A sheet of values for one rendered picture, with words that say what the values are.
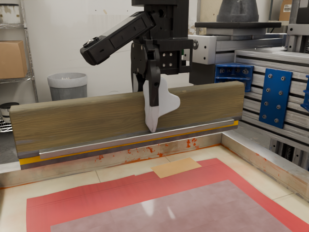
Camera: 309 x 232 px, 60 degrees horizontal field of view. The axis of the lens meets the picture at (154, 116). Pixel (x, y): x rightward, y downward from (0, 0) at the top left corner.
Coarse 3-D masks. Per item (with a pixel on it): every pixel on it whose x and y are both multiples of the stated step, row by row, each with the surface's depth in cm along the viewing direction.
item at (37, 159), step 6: (222, 126) 54; (228, 126) 54; (192, 132) 51; (162, 138) 49; (126, 144) 46; (96, 150) 44; (36, 156) 41; (60, 156) 42; (66, 156) 43; (24, 162) 40; (30, 162) 41
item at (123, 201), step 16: (128, 176) 55; (64, 192) 50; (80, 192) 50; (96, 192) 50; (112, 192) 50; (128, 192) 50; (144, 192) 50; (32, 208) 46; (48, 208) 46; (64, 208) 46; (80, 208) 46; (96, 208) 46; (112, 208) 46; (128, 208) 46; (144, 208) 46; (32, 224) 42; (48, 224) 42; (64, 224) 42; (80, 224) 42; (96, 224) 42; (112, 224) 42; (128, 224) 42; (144, 224) 42; (160, 224) 42
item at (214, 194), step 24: (216, 168) 58; (168, 192) 50; (192, 192) 50; (216, 192) 50; (240, 192) 50; (168, 216) 44; (192, 216) 44; (216, 216) 44; (240, 216) 44; (264, 216) 44; (288, 216) 44
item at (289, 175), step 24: (168, 144) 63; (192, 144) 66; (216, 144) 69; (240, 144) 62; (0, 168) 52; (48, 168) 54; (72, 168) 56; (96, 168) 58; (264, 168) 56; (288, 168) 52
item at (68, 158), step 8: (224, 128) 54; (232, 128) 55; (176, 136) 50; (184, 136) 51; (192, 136) 51; (136, 144) 47; (144, 144) 48; (152, 144) 48; (88, 152) 44; (96, 152) 44; (104, 152) 45; (112, 152) 46; (48, 160) 42; (56, 160) 42; (64, 160) 43; (72, 160) 43; (24, 168) 41
